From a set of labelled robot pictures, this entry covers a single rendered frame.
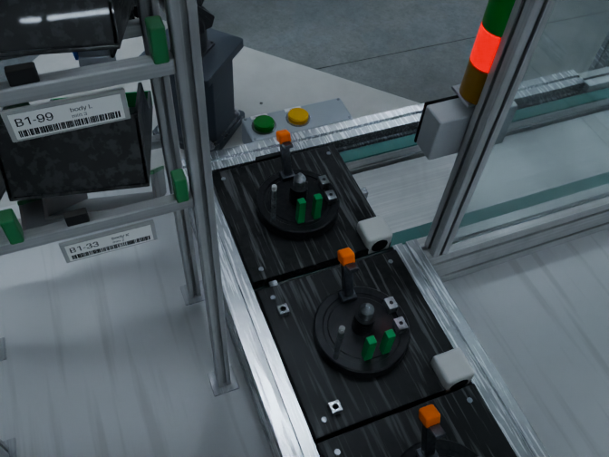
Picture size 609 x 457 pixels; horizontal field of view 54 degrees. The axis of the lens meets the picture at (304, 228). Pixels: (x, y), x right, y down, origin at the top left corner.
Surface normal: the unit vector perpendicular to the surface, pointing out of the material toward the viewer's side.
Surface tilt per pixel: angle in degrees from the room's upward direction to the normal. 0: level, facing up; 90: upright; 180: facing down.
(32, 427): 0
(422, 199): 0
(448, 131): 90
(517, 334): 0
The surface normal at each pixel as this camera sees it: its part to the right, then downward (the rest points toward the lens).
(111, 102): 0.36, 0.75
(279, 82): 0.06, -0.61
